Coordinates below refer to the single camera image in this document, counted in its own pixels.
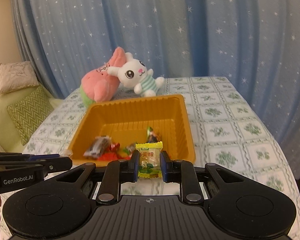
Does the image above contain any white bunny plush toy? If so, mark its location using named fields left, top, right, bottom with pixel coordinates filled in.
left=107, top=53, right=165, bottom=97

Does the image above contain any blue star-pattern curtain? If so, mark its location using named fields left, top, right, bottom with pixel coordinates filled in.
left=11, top=0, right=300, bottom=178

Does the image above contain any beige embroidered cushion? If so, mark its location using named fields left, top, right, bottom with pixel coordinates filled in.
left=0, top=61, right=39, bottom=94

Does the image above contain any red double-happiness snack packet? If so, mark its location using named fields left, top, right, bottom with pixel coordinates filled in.
left=97, top=143, right=131, bottom=161

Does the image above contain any orange plastic tray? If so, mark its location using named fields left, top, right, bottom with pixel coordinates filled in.
left=68, top=94, right=196, bottom=165

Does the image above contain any light green sofa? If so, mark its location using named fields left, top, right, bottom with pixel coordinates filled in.
left=0, top=87, right=63, bottom=153

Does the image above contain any dark red foil candy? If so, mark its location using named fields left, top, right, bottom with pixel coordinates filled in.
left=83, top=136, right=111, bottom=159

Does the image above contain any green zigzag cushion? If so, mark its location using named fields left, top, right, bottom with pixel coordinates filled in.
left=6, top=86, right=54, bottom=146

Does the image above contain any yellow green candy packet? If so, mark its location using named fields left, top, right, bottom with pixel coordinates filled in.
left=136, top=141, right=163, bottom=178

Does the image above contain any floral green white tablecloth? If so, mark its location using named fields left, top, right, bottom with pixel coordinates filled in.
left=17, top=77, right=300, bottom=239

